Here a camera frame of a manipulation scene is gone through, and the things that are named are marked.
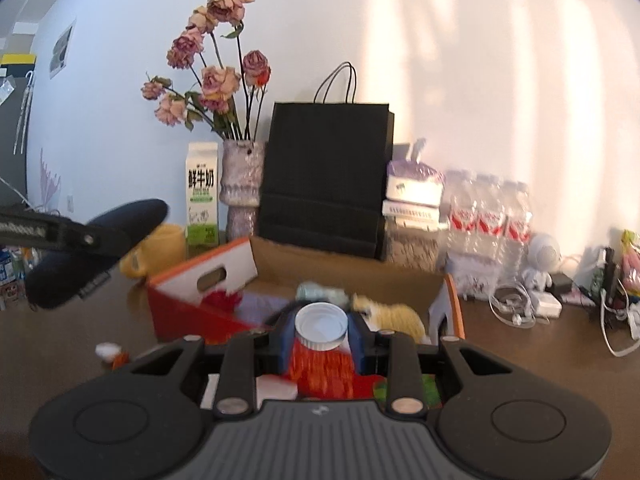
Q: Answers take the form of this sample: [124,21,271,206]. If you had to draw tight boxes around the purple tissue pack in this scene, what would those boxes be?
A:
[387,139,446,206]

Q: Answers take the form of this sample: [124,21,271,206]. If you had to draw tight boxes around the pack of water bottles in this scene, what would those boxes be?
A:
[444,170,534,302]

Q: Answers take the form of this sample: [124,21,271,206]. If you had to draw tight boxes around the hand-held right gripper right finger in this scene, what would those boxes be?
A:
[346,310,516,418]

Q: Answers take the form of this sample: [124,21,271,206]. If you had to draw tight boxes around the purple textured vase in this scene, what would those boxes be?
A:
[221,140,266,243]

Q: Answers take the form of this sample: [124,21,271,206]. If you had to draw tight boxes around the red fabric rose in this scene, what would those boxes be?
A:
[202,289,244,314]

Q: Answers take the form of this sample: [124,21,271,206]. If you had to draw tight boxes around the clear jar of seeds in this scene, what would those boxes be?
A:
[385,223,446,264]

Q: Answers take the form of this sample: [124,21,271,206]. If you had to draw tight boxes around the black paper bag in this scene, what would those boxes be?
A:
[256,62,396,261]

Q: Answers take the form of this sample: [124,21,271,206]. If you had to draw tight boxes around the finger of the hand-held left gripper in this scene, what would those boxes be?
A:
[74,268,112,301]
[47,216,132,262]

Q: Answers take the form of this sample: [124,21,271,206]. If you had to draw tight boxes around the red cardboard box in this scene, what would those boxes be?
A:
[146,236,467,403]

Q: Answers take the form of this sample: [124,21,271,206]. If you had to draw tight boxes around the white round speaker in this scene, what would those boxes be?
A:
[521,232,564,289]

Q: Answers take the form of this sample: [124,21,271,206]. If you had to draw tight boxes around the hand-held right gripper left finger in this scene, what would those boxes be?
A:
[117,307,301,418]

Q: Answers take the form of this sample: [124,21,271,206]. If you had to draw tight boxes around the lavender knit pouch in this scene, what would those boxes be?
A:
[239,294,296,328]

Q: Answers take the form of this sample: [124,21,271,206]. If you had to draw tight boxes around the white and tan plush toy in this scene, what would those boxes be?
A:
[350,294,427,337]

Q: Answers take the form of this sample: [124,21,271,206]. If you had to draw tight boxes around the white charging cable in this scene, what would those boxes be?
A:
[489,282,539,329]

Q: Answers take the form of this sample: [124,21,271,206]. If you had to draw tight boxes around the dried pink roses bouquet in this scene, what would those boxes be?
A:
[141,0,273,142]

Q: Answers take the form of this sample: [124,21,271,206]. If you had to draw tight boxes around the dark navy zip pouch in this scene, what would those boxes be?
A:
[25,199,169,310]

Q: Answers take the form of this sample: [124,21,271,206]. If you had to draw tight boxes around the white ribbed bottle cap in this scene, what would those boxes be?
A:
[294,302,349,354]

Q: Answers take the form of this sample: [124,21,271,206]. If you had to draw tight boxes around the white and green milk carton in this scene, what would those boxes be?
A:
[186,141,221,260]

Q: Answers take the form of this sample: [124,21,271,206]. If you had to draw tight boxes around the white power adapter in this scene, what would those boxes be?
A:
[530,292,564,319]

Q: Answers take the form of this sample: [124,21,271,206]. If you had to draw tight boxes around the flat white boxes stack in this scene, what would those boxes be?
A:
[382,200,449,232]

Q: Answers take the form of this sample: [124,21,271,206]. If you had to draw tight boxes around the yellow mug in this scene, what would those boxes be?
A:
[120,225,187,279]

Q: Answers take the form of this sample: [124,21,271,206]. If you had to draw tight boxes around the pale green crumpled bag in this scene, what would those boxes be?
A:
[296,281,351,307]

